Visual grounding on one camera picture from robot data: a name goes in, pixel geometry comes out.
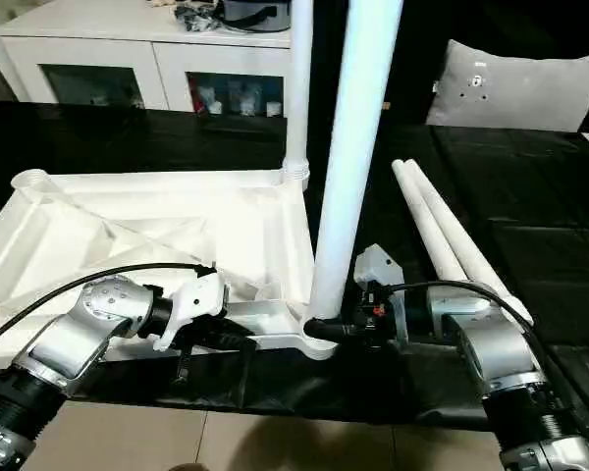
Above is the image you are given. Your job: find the white plastic table leg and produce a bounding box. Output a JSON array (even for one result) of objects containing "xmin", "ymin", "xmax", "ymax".
[
  {"xmin": 279, "ymin": 0, "xmax": 314, "ymax": 190},
  {"xmin": 402, "ymin": 159, "xmax": 535, "ymax": 326},
  {"xmin": 391, "ymin": 160, "xmax": 467, "ymax": 284},
  {"xmin": 303, "ymin": 0, "xmax": 404, "ymax": 328}
]

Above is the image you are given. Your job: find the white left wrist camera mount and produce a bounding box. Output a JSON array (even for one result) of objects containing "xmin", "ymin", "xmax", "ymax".
[{"xmin": 151, "ymin": 272, "xmax": 230, "ymax": 352}]

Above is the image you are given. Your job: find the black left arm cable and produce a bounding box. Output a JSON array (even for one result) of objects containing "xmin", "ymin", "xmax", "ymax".
[{"xmin": 0, "ymin": 262, "xmax": 217, "ymax": 354}]

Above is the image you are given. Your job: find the grey cushion with metal fittings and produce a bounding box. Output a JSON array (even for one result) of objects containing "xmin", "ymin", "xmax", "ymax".
[{"xmin": 425, "ymin": 38, "xmax": 589, "ymax": 132}]

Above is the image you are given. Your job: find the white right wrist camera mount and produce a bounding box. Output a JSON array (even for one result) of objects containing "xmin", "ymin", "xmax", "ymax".
[{"xmin": 353, "ymin": 243, "xmax": 411, "ymax": 344}]

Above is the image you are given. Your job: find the black box with gold label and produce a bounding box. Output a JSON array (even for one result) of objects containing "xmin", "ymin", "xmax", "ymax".
[{"xmin": 289, "ymin": 0, "xmax": 453, "ymax": 127}]

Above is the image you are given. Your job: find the black table mat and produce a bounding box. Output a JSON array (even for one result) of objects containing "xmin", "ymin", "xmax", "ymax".
[{"xmin": 0, "ymin": 100, "xmax": 589, "ymax": 433}]

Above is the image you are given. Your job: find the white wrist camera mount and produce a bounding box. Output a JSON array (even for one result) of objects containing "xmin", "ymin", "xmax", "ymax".
[
  {"xmin": 151, "ymin": 272, "xmax": 230, "ymax": 352},
  {"xmin": 353, "ymin": 243, "xmax": 411, "ymax": 344}
]

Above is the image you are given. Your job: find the white plastic table top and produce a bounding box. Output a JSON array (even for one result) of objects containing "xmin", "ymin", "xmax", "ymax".
[{"xmin": 0, "ymin": 167, "xmax": 343, "ymax": 374}]

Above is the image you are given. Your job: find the white glass-door cabinet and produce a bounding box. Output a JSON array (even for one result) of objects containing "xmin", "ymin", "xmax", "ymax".
[{"xmin": 0, "ymin": 7, "xmax": 295, "ymax": 119}]

